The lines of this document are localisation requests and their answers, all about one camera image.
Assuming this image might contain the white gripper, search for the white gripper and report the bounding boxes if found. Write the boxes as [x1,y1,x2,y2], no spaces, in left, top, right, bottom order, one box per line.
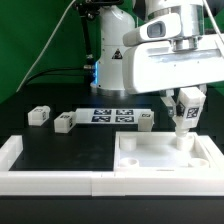
[122,35,224,117]

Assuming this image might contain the white square tabletop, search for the white square tabletop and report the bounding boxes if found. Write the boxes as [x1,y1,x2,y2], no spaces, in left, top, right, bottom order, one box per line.
[113,132,214,172]

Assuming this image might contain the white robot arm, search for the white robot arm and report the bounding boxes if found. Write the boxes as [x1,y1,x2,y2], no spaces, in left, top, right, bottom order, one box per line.
[91,0,224,97]

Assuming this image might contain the white U-shaped fence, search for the white U-shaped fence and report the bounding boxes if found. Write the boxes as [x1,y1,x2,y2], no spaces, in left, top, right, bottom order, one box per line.
[0,135,224,196]

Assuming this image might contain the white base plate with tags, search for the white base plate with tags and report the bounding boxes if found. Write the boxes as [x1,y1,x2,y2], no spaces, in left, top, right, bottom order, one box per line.
[76,108,151,124]

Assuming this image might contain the grey cable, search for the grey cable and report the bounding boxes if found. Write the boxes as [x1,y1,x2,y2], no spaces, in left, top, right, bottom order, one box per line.
[15,0,78,93]

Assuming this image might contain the black cable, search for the black cable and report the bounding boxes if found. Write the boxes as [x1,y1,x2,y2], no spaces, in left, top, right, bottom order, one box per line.
[23,67,92,87]

